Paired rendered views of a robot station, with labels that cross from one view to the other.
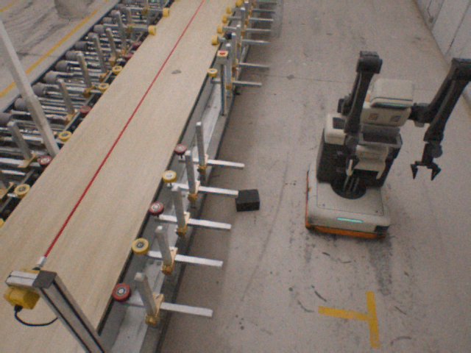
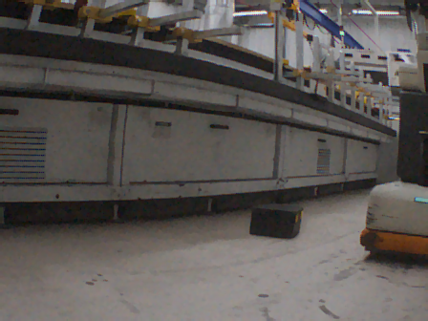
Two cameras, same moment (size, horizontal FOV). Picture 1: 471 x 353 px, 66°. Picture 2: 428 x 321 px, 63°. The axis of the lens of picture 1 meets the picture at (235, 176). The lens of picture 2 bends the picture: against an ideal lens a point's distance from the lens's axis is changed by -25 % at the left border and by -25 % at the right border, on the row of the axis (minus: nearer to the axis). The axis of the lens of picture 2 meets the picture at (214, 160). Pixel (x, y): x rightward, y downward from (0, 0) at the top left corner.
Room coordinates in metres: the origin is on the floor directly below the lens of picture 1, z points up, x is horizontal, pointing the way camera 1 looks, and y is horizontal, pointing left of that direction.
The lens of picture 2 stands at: (0.30, -0.78, 0.39)
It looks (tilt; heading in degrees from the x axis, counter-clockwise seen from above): 3 degrees down; 30
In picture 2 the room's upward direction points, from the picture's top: 5 degrees clockwise
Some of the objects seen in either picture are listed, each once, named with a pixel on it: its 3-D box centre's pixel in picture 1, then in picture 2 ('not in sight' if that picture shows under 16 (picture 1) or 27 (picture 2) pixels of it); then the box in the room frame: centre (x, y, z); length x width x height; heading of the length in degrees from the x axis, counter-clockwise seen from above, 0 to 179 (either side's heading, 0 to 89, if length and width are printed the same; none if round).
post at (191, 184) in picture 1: (191, 182); (143, 1); (1.45, 0.26, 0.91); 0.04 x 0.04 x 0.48; 81
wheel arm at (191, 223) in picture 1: (192, 223); (106, 12); (1.24, 0.24, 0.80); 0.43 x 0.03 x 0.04; 81
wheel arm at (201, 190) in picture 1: (202, 190); (156, 22); (1.49, 0.20, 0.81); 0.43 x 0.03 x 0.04; 81
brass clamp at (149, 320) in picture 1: (154, 309); not in sight; (0.73, 0.37, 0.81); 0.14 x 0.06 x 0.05; 171
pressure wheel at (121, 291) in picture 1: (123, 296); not in sight; (0.77, 0.51, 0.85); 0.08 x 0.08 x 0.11
